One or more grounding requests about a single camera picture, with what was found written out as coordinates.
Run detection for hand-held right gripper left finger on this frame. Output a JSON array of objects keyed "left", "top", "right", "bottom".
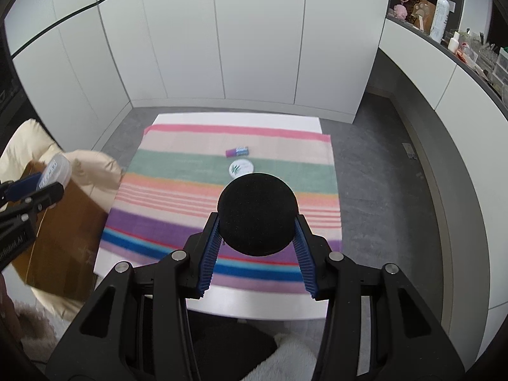
[{"left": 45, "top": 212, "right": 222, "bottom": 381}]

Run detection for round white jar leaf print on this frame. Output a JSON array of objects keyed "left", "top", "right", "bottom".
[{"left": 228, "top": 159, "right": 255, "bottom": 178}]

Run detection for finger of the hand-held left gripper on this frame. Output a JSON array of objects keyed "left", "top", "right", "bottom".
[
  {"left": 0, "top": 172, "right": 43, "bottom": 207},
  {"left": 0, "top": 182, "right": 65, "bottom": 233}
]

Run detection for round black puff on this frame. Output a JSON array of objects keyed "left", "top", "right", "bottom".
[{"left": 217, "top": 172, "right": 299, "bottom": 258}]

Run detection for cream quilted cushion chair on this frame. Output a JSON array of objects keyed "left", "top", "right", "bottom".
[{"left": 0, "top": 119, "right": 125, "bottom": 322}]

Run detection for small clear jar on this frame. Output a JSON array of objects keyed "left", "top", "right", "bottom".
[{"left": 37, "top": 155, "right": 73, "bottom": 191}]

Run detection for brown cardboard box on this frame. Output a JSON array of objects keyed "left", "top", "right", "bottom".
[{"left": 10, "top": 161, "right": 112, "bottom": 302}]

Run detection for white wall cupboards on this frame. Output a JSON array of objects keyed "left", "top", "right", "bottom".
[{"left": 8, "top": 0, "right": 393, "bottom": 124}]

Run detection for white counter cabinet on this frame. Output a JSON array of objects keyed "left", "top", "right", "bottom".
[{"left": 357, "top": 18, "right": 508, "bottom": 326}]

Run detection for white table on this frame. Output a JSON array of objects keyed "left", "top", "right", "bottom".
[{"left": 93, "top": 113, "right": 336, "bottom": 322}]

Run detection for clear plastic organiser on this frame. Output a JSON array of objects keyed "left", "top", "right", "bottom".
[{"left": 474, "top": 43, "right": 508, "bottom": 88}]

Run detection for tall white spray bottle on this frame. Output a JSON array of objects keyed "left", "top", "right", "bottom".
[{"left": 429, "top": 0, "right": 451, "bottom": 43}]

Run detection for striped multicolour cloth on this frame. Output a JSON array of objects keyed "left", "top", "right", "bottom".
[{"left": 99, "top": 124, "right": 343, "bottom": 295}]

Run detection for paw print cardboard box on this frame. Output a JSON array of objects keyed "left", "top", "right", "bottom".
[{"left": 405, "top": 0, "right": 436, "bottom": 32}]

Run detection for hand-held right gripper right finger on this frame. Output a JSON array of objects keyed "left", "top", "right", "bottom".
[{"left": 293, "top": 214, "right": 465, "bottom": 381}]

